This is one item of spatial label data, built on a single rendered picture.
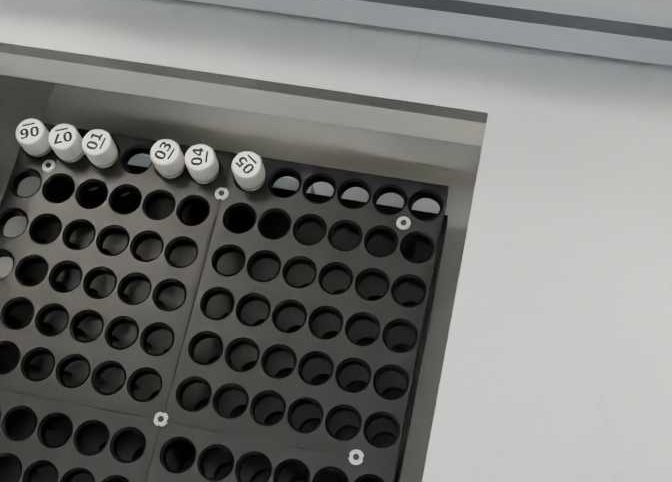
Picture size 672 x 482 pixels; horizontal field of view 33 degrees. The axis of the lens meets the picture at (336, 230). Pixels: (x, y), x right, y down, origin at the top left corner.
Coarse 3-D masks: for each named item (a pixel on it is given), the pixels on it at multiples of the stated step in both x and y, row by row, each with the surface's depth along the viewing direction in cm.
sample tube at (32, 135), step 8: (24, 120) 46; (32, 120) 45; (24, 128) 45; (32, 128) 45; (40, 128) 45; (16, 136) 45; (24, 136) 45; (32, 136) 45; (40, 136) 45; (48, 136) 46; (24, 144) 45; (32, 144) 45; (40, 144) 45; (48, 144) 46; (32, 152) 46; (40, 152) 46; (48, 152) 46
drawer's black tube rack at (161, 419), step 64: (64, 192) 48; (128, 192) 46; (192, 192) 45; (0, 256) 45; (64, 256) 44; (128, 256) 44; (192, 256) 47; (256, 256) 44; (320, 256) 43; (384, 256) 43; (0, 320) 44; (64, 320) 46; (128, 320) 43; (192, 320) 43; (256, 320) 46; (320, 320) 46; (384, 320) 42; (0, 384) 43; (64, 384) 42; (128, 384) 42; (192, 384) 45; (256, 384) 42; (320, 384) 42; (384, 384) 44; (0, 448) 42; (64, 448) 41; (128, 448) 44; (192, 448) 44; (256, 448) 41; (320, 448) 41; (384, 448) 40
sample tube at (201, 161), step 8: (200, 144) 44; (192, 152) 44; (200, 152) 44; (208, 152) 44; (192, 160) 44; (200, 160) 44; (208, 160) 44; (216, 160) 45; (192, 168) 44; (200, 168) 44; (208, 168) 44; (216, 168) 45; (192, 176) 45; (200, 176) 44; (208, 176) 45; (216, 176) 45
